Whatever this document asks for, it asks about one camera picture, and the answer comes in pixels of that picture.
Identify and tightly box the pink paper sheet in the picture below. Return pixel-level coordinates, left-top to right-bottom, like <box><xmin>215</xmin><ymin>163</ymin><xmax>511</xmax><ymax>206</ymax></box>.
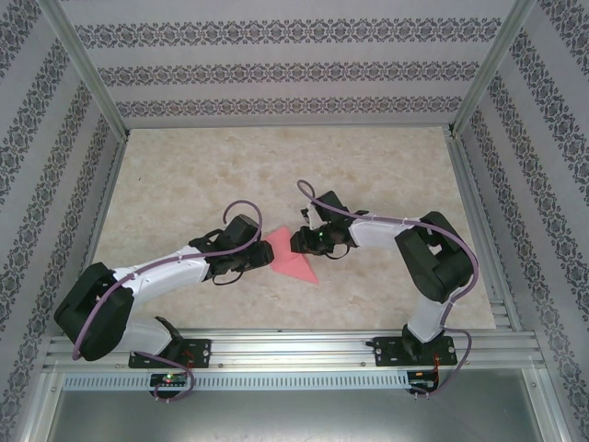
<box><xmin>265</xmin><ymin>225</ymin><xmax>320</xmax><ymax>285</ymax></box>

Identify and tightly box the grey sheet metal tray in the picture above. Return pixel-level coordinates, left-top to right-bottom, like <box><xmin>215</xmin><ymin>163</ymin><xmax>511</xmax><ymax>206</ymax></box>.
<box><xmin>39</xmin><ymin>370</ymin><xmax>568</xmax><ymax>442</ymax></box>

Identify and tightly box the circuit board with green light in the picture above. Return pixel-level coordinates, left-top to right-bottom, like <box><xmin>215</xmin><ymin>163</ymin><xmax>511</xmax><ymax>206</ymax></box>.
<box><xmin>150</xmin><ymin>373</ymin><xmax>188</xmax><ymax>388</ymax></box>

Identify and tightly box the small dark circuit board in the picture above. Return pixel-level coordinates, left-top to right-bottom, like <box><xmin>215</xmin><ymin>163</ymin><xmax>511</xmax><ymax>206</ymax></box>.
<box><xmin>410</xmin><ymin>370</ymin><xmax>438</xmax><ymax>390</ymax></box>

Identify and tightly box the thin black right gripper cable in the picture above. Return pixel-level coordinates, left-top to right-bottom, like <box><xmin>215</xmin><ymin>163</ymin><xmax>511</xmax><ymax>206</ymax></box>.
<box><xmin>321</xmin><ymin>241</ymin><xmax>355</xmax><ymax>260</ymax></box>

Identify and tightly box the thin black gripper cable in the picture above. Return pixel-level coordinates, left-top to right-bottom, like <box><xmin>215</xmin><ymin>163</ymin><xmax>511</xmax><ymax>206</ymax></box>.
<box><xmin>321</xmin><ymin>241</ymin><xmax>355</xmax><ymax>260</ymax></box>
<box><xmin>212</xmin><ymin>269</ymin><xmax>245</xmax><ymax>287</ymax></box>

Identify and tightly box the thin black left gripper cable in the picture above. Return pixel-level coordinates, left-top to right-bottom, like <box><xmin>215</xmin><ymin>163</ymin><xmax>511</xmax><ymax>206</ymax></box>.
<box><xmin>212</xmin><ymin>269</ymin><xmax>245</xmax><ymax>287</ymax></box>

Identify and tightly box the aluminium mounting rail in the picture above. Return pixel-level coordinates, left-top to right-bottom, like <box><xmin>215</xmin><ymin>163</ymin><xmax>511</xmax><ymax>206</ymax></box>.
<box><xmin>43</xmin><ymin>327</ymin><xmax>547</xmax><ymax>372</ymax></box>

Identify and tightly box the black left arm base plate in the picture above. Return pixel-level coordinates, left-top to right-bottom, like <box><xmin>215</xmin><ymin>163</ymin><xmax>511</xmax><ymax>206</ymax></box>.
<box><xmin>128</xmin><ymin>338</ymin><xmax>213</xmax><ymax>369</ymax></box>

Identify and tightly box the slotted grey cable duct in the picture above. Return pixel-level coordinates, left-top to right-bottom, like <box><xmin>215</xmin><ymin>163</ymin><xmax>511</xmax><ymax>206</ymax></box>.
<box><xmin>62</xmin><ymin>371</ymin><xmax>411</xmax><ymax>390</ymax></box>

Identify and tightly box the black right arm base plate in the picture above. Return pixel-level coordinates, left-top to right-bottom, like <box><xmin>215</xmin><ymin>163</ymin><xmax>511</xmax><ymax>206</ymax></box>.
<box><xmin>375</xmin><ymin>334</ymin><xmax>459</xmax><ymax>368</ymax></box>

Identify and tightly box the aluminium side rail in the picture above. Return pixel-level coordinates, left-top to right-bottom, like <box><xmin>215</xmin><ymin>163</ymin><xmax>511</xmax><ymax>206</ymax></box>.
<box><xmin>62</xmin><ymin>135</ymin><xmax>133</xmax><ymax>337</ymax></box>
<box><xmin>445</xmin><ymin>131</ymin><xmax>525</xmax><ymax>332</ymax></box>

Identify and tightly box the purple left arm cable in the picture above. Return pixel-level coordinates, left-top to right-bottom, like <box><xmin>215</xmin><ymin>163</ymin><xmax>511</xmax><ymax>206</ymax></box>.
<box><xmin>72</xmin><ymin>199</ymin><xmax>265</xmax><ymax>404</ymax></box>

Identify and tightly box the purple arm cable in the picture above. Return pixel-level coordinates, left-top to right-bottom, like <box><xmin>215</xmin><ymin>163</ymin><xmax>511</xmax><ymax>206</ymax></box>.
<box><xmin>296</xmin><ymin>179</ymin><xmax>481</xmax><ymax>400</ymax></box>
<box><xmin>72</xmin><ymin>199</ymin><xmax>265</xmax><ymax>404</ymax></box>

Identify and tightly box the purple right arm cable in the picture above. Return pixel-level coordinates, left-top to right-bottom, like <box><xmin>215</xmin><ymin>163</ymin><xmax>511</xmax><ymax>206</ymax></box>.
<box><xmin>296</xmin><ymin>179</ymin><xmax>481</xmax><ymax>400</ymax></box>

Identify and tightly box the aluminium frame post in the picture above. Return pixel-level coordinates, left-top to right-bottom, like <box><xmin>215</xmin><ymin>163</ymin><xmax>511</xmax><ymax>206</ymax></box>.
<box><xmin>446</xmin><ymin>0</ymin><xmax>538</xmax><ymax>137</ymax></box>
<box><xmin>35</xmin><ymin>0</ymin><xmax>132</xmax><ymax>139</ymax></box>

